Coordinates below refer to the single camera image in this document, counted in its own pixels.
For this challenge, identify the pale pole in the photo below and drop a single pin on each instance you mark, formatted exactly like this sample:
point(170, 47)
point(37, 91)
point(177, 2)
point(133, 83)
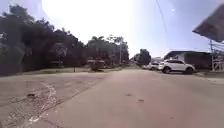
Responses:
point(120, 53)

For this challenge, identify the dark tree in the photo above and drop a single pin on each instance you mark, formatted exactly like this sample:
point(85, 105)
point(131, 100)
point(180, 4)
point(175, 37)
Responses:
point(143, 57)

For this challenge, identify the vehicle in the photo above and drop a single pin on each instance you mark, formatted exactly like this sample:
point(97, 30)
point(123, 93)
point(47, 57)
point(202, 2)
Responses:
point(151, 66)

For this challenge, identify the grass strip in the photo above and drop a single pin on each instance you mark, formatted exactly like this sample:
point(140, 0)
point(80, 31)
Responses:
point(66, 70)

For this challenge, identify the pale asphalt road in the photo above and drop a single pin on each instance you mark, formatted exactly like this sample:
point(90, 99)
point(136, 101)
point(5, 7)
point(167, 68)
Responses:
point(140, 103)

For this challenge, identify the white car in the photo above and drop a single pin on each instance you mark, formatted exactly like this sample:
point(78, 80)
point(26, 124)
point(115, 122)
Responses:
point(176, 66)

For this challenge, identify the long row of trees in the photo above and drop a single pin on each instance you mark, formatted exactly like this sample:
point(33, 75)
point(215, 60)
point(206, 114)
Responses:
point(33, 43)

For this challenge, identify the dark low building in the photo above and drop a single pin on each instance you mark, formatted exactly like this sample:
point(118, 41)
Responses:
point(196, 59)

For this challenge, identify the metal scaffold structure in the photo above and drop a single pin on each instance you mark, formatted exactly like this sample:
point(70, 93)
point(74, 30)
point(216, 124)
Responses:
point(217, 58)

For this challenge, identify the dark canopy roof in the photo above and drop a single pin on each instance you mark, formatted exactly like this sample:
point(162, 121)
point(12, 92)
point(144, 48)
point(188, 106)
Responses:
point(213, 28)

